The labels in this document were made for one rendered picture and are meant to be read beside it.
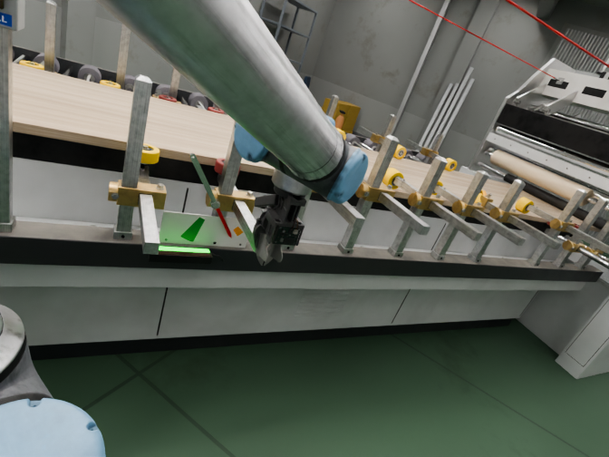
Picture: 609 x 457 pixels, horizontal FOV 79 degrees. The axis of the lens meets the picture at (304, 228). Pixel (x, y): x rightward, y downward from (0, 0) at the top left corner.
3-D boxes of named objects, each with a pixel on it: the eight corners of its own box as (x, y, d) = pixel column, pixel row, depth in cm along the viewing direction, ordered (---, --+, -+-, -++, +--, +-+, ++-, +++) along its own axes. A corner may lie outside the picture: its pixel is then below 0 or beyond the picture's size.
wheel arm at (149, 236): (158, 257, 80) (161, 241, 79) (140, 257, 79) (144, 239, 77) (146, 177, 114) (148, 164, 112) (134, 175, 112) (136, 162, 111)
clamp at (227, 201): (252, 214, 112) (256, 199, 110) (207, 209, 105) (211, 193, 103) (246, 206, 116) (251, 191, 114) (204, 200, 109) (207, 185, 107)
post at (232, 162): (218, 245, 114) (261, 86, 94) (207, 244, 112) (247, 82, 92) (217, 238, 116) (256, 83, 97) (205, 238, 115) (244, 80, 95)
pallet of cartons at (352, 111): (352, 137, 840) (362, 108, 813) (331, 138, 744) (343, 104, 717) (322, 123, 867) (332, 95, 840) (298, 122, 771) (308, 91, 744)
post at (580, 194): (533, 271, 201) (588, 191, 182) (529, 271, 200) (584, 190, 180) (527, 267, 204) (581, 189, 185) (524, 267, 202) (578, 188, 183)
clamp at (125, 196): (164, 210, 100) (167, 194, 98) (107, 205, 93) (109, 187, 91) (161, 200, 104) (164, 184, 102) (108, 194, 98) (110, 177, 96)
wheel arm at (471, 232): (478, 241, 125) (485, 232, 123) (472, 240, 123) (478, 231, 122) (393, 180, 163) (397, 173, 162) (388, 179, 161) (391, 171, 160)
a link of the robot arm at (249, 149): (285, 121, 56) (327, 125, 66) (234, 96, 62) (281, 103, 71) (267, 178, 60) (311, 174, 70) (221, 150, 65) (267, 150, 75)
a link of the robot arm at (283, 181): (271, 156, 79) (309, 164, 84) (265, 177, 81) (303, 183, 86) (285, 173, 73) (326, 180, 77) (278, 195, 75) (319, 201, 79)
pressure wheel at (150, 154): (159, 184, 115) (166, 149, 110) (142, 189, 108) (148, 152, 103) (138, 174, 116) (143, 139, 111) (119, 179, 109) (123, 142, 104)
